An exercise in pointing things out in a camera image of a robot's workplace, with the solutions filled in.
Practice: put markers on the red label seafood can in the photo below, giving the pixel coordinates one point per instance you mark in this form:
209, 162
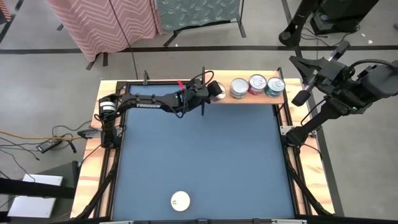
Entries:
257, 82
257, 93

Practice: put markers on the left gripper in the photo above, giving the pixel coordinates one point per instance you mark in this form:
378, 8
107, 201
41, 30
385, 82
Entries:
197, 93

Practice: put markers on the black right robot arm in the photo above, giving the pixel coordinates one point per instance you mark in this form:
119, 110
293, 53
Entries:
373, 81

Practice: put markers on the green leaf print curtain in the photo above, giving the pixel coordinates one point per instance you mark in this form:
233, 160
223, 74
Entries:
199, 12

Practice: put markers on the dark side cart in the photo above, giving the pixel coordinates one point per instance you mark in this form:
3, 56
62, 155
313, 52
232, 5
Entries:
62, 169

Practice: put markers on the red blue label salmon can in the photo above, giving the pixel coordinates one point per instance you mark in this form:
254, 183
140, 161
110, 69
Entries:
180, 201
222, 96

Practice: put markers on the pink chevron curtain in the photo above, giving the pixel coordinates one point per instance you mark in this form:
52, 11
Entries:
102, 25

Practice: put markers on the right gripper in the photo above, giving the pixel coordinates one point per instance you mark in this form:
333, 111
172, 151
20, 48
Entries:
331, 76

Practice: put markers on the black computer case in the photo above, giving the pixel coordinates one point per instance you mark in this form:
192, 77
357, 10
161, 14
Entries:
342, 12

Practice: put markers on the wooden shelf black metal frame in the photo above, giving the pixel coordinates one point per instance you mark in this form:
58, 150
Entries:
224, 74

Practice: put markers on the black power adapter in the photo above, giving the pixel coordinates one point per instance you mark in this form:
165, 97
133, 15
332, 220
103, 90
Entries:
48, 145

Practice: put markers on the white flat box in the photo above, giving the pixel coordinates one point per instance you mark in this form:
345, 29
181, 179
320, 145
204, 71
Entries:
34, 196

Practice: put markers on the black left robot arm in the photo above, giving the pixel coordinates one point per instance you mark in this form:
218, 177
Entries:
146, 101

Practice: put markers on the black curtain rack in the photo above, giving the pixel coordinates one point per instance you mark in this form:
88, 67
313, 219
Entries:
241, 25

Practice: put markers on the red plastic tag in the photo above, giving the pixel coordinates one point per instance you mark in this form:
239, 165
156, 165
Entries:
180, 84

